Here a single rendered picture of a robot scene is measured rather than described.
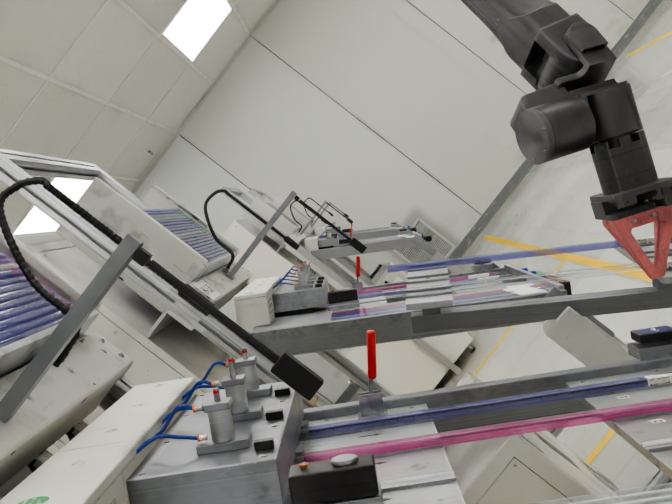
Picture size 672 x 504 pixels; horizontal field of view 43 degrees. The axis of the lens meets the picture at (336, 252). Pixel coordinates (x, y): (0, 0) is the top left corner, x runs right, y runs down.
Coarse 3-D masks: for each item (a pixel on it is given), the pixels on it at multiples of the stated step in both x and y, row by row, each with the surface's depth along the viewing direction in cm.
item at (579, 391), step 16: (592, 384) 102; (608, 384) 101; (624, 384) 101; (640, 384) 101; (496, 400) 102; (512, 400) 102; (528, 400) 102; (544, 400) 102; (560, 400) 102; (384, 416) 103; (400, 416) 102; (416, 416) 102; (432, 416) 102; (448, 416) 102; (320, 432) 102; (336, 432) 102
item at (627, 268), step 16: (560, 272) 129; (576, 272) 129; (592, 272) 128; (608, 272) 128; (624, 272) 128; (400, 288) 133; (416, 288) 131; (432, 288) 131; (448, 288) 131; (464, 288) 131; (480, 288) 130
